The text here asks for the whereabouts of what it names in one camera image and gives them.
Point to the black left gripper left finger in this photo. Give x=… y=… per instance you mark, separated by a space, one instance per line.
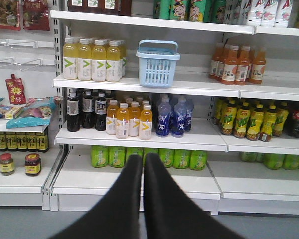
x=116 y=214

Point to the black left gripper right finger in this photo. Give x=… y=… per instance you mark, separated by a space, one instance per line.
x=170 y=213

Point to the light blue plastic basket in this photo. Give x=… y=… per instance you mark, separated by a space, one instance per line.
x=157 y=65

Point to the orange juice bottle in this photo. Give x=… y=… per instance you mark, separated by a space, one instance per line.
x=111 y=117
x=122 y=121
x=134 y=114
x=145 y=128

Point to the red lid sauce jar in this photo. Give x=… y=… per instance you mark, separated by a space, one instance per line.
x=32 y=164

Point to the blue sports drink bottle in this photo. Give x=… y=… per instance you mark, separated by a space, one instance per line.
x=164 y=113
x=179 y=114

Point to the white right shelf unit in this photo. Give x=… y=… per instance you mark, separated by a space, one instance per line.
x=252 y=187

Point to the dark tea bottle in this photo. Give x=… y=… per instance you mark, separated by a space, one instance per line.
x=73 y=112
x=88 y=110
x=101 y=112

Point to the white left shelf unit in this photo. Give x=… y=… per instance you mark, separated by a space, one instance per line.
x=31 y=58

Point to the yellow lemon tea bottle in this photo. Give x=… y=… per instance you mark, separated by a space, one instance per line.
x=256 y=119
x=227 y=117
x=269 y=121
x=242 y=118

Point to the red lid pickle jar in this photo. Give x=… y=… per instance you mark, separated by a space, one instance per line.
x=6 y=164

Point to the teal snack bag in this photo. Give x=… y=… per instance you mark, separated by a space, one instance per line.
x=37 y=112

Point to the black cola plastic bottle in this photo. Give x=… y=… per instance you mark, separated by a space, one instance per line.
x=293 y=121

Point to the orange C100 drink bottle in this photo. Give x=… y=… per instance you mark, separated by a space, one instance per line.
x=215 y=60
x=258 y=67
x=230 y=66
x=242 y=66

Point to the red sauce pouch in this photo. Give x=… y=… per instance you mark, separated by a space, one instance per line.
x=15 y=89

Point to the pale yellow juice bottle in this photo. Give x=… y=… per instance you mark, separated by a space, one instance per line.
x=70 y=55
x=99 y=61
x=84 y=61
x=113 y=62

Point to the green cartoon drink can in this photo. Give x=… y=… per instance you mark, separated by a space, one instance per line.
x=200 y=10
x=179 y=10

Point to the white peach drink bottle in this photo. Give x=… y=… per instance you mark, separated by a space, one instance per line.
x=256 y=8
x=283 y=13
x=269 y=13

